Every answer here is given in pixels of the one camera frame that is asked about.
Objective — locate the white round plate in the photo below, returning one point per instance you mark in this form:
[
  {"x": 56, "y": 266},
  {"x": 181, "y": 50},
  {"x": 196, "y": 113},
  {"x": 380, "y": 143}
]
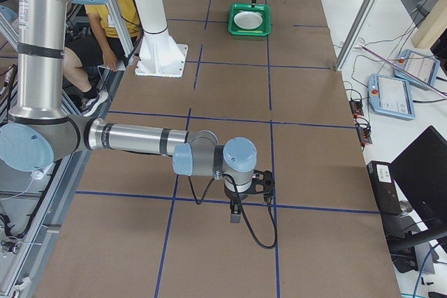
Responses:
[{"x": 248, "y": 20}]

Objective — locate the green plastic tray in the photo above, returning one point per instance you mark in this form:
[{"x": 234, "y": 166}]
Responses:
[{"x": 266, "y": 14}]

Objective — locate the yellow plastic spoon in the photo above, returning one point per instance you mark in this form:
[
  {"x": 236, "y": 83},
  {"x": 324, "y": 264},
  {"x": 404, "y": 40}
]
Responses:
[{"x": 250, "y": 33}]

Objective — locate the near orange black hub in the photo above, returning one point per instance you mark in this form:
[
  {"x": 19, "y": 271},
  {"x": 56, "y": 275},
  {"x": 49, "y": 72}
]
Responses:
[{"x": 364, "y": 130}]

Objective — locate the orange black hub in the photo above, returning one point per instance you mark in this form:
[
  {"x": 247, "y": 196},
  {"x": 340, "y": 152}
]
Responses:
[
  {"x": 364, "y": 130},
  {"x": 356, "y": 107}
]

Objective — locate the far orange black hub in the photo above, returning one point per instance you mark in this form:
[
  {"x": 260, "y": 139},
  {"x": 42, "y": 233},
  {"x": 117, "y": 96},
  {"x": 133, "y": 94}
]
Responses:
[{"x": 356, "y": 107}]

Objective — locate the black mini computer box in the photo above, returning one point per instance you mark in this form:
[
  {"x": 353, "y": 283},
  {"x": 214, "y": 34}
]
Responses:
[{"x": 383, "y": 186}]

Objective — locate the seated person yellow shirt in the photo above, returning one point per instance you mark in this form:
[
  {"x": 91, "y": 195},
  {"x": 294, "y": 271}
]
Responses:
[{"x": 103, "y": 47}]

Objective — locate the near blue teach pendant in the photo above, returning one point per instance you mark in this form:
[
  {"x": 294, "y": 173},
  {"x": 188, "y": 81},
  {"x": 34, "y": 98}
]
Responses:
[{"x": 391, "y": 96}]

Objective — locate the blue teach pendant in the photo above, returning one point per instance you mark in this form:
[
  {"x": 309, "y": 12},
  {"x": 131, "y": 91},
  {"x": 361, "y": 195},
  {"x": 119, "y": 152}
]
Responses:
[
  {"x": 391, "y": 96},
  {"x": 425, "y": 68}
]

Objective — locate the wooden board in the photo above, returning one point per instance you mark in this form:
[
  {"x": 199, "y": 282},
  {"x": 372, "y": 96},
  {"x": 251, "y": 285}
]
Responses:
[{"x": 432, "y": 27}]

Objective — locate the far blue teach pendant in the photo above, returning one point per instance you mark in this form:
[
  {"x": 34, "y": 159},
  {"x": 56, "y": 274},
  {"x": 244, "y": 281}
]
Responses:
[{"x": 425, "y": 68}]

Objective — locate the black computer monitor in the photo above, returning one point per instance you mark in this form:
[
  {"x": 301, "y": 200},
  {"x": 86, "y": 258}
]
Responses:
[{"x": 420, "y": 173}]

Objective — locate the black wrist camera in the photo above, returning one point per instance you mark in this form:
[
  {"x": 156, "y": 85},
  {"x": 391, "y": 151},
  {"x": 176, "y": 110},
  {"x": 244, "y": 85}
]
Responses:
[{"x": 264, "y": 184}]

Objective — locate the white camera stand pillar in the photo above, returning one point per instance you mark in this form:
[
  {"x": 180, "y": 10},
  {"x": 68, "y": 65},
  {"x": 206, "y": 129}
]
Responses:
[{"x": 159, "y": 54}]

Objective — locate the aluminium frame post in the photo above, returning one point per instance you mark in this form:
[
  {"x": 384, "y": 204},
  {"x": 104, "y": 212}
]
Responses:
[{"x": 355, "y": 30}]

